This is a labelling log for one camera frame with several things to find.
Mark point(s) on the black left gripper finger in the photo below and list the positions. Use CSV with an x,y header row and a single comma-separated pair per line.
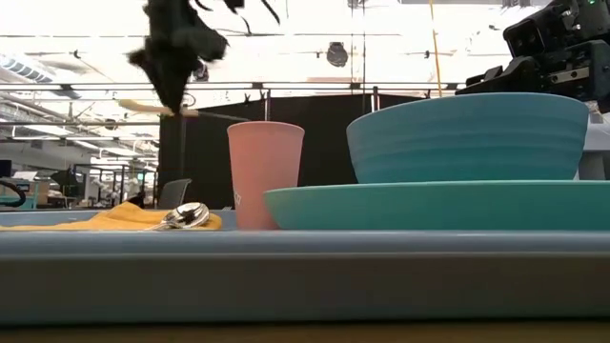
x,y
159,81
185,81

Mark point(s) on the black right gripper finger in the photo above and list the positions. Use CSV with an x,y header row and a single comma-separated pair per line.
x,y
519,76

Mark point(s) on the blue bowl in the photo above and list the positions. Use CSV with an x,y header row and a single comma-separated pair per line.
x,y
467,138

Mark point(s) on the pink cup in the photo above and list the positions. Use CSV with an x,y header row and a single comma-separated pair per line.
x,y
264,176

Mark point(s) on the yellow cloth napkin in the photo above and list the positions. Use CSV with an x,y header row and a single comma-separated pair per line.
x,y
105,220

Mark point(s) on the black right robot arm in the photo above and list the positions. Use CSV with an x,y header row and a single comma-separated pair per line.
x,y
591,21

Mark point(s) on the blue plastic tray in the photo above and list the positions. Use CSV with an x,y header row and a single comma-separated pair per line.
x,y
305,281

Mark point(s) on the grey desk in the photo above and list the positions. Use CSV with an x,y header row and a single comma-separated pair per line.
x,y
595,143

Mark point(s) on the black partition panel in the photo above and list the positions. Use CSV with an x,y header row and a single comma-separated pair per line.
x,y
324,143

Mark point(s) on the dark round ceiling fixture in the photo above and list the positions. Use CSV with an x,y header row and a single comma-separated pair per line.
x,y
337,54

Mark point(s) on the teal plate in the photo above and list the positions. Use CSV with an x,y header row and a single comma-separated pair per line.
x,y
429,207

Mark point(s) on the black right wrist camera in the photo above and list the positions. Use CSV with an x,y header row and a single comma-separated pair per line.
x,y
524,37

